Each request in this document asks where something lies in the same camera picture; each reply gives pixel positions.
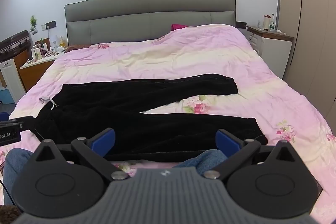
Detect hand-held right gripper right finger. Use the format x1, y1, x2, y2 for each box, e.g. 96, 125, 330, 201
203, 129, 302, 181

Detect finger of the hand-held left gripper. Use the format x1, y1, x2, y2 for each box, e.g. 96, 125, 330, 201
10, 116, 36, 131

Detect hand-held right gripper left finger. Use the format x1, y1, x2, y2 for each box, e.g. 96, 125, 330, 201
34, 127, 127, 182

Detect black pants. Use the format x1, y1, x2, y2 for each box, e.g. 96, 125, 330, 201
34, 73, 268, 156

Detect person's right leg in jeans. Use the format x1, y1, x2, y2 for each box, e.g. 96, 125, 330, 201
172, 149, 229, 176

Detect person's leg in jeans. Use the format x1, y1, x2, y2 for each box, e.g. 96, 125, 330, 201
172, 149, 229, 176
2, 149, 36, 205

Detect person's left leg in jeans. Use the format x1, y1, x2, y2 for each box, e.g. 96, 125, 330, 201
2, 149, 36, 205

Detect white cabinet door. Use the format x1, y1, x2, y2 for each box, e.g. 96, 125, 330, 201
0, 58, 27, 105

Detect wooden nightstand with white top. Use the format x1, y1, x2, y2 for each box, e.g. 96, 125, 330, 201
18, 52, 63, 93

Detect group of cosmetic bottles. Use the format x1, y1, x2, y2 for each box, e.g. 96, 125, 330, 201
28, 38, 66, 63

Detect brown dresser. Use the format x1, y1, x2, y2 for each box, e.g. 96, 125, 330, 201
0, 30, 31, 88

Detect brown fuzzy cloth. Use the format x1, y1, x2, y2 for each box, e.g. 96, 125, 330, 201
0, 204, 23, 224

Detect small white table lamp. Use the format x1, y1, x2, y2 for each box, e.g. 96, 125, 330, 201
50, 35, 60, 52

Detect brown pillow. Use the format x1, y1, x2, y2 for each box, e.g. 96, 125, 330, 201
64, 44, 91, 53

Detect small potted green plant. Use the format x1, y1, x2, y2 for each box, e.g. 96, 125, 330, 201
29, 14, 38, 35

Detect pink floral blanket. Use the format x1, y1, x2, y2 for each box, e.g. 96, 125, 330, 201
0, 24, 336, 224

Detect white nightstand with brown top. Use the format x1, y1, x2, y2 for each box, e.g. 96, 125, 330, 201
245, 25, 295, 80

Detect grey upholstered headboard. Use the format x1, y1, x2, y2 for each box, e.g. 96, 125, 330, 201
64, 0, 236, 47

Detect beige wardrobe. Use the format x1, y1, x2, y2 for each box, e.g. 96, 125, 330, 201
278, 0, 336, 132

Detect dark wall outlet panel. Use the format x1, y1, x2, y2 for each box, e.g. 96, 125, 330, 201
41, 20, 57, 31

